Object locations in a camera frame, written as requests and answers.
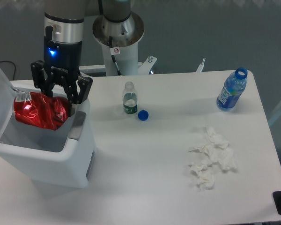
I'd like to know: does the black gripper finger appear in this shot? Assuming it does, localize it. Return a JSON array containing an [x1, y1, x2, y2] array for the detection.
[[65, 75, 93, 116], [30, 60, 54, 97]]

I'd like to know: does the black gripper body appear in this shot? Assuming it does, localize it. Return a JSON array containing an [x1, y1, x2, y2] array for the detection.
[[44, 39, 82, 87]]

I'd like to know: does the crushed red can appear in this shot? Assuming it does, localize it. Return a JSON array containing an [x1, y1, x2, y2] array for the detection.
[[13, 92, 69, 130]]

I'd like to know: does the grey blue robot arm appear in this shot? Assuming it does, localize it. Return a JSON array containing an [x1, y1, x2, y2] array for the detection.
[[31, 0, 144, 115]]

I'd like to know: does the white trash can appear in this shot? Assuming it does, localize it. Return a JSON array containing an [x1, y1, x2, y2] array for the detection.
[[0, 68, 96, 188]]

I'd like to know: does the clear plastic bottle green label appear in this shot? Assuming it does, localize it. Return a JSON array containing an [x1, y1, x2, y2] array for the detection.
[[122, 81, 138, 114]]

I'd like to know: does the blue bottle cap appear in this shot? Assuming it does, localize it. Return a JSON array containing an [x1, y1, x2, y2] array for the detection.
[[138, 110, 149, 121]]

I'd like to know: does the crumpled white tissue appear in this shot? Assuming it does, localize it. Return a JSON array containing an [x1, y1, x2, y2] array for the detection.
[[189, 126, 237, 191]]

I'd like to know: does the blue plastic bottle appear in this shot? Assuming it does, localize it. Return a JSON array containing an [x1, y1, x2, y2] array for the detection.
[[216, 67, 248, 111]]

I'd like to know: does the black cable on floor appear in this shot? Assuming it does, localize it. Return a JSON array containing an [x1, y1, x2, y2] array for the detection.
[[0, 60, 16, 80]]

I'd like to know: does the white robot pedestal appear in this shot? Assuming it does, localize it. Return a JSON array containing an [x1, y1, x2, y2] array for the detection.
[[101, 43, 138, 76]]

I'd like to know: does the white metal frame bracket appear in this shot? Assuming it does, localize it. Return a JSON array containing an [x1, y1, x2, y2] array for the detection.
[[79, 55, 207, 78]]

